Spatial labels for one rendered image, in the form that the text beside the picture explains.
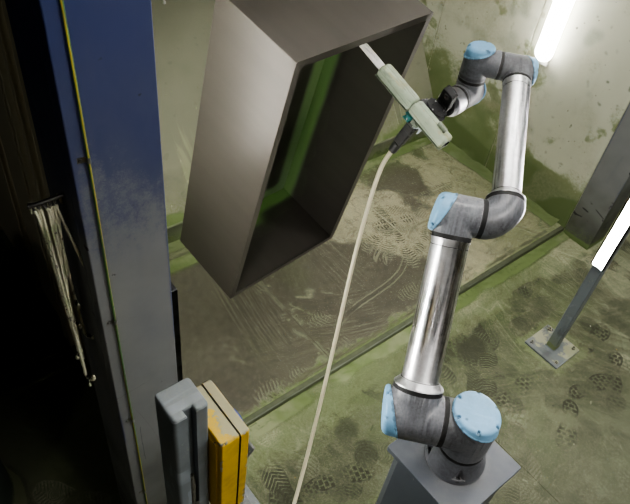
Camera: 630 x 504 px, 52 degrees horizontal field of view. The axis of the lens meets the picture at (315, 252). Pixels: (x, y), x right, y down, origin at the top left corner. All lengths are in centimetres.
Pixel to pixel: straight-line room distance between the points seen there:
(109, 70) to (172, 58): 228
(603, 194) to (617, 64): 72
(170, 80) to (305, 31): 161
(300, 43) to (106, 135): 78
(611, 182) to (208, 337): 232
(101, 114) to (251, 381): 192
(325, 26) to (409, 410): 113
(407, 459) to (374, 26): 133
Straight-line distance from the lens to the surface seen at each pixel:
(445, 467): 210
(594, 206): 400
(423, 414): 193
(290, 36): 187
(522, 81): 217
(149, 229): 142
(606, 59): 373
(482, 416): 196
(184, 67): 347
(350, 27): 198
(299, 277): 334
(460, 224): 185
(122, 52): 117
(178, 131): 342
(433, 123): 199
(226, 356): 300
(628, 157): 380
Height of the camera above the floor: 248
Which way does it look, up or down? 44 degrees down
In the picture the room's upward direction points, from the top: 9 degrees clockwise
